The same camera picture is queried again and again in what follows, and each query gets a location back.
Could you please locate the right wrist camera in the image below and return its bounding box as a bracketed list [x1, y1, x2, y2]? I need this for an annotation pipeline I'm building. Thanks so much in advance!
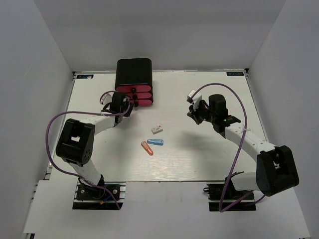
[186, 90, 202, 108]

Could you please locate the blue table corner sticker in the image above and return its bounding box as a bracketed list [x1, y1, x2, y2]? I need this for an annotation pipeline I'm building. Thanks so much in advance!
[226, 72, 244, 76]

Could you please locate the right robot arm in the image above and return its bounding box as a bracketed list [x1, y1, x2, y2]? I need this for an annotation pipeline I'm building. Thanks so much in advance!
[187, 91, 300, 199]

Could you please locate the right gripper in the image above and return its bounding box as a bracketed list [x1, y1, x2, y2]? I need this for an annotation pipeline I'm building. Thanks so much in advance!
[188, 100, 216, 124]

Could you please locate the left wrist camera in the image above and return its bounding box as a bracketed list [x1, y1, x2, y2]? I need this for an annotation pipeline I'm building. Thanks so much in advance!
[99, 92, 112, 105]

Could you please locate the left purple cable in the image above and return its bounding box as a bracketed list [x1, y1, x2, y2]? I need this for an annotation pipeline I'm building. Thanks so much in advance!
[44, 91, 133, 210]

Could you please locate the white staples box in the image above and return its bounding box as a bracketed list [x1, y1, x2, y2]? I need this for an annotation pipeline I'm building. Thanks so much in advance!
[151, 125, 163, 134]

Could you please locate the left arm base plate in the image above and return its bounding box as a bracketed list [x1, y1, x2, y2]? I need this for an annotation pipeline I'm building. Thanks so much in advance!
[72, 182, 126, 211]

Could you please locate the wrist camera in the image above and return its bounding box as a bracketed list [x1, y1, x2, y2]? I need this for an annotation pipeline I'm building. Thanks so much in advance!
[186, 90, 202, 108]
[99, 92, 112, 105]

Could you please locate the black drawer cabinet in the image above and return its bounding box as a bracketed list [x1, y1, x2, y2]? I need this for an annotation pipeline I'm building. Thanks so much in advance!
[115, 58, 153, 94]

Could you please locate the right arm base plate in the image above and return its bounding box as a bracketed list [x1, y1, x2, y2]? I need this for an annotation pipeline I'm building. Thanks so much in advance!
[203, 182, 256, 212]

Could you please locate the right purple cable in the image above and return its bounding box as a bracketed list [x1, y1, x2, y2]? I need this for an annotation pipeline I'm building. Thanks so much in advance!
[190, 83, 266, 213]

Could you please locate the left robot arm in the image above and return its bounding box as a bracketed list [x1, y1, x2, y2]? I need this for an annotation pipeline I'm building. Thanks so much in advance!
[55, 91, 133, 199]

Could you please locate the orange correction tape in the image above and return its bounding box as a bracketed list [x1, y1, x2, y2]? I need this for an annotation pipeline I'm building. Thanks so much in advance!
[141, 141, 154, 156]

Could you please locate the blue correction tape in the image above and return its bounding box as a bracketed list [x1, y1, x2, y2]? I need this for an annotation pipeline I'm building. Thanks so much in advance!
[147, 139, 164, 146]

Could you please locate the purple cable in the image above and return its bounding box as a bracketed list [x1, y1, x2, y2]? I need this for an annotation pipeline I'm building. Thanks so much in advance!
[190, 83, 266, 213]
[44, 91, 133, 210]

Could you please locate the left blue table sticker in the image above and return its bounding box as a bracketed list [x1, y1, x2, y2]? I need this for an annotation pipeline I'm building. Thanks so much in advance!
[76, 74, 94, 79]

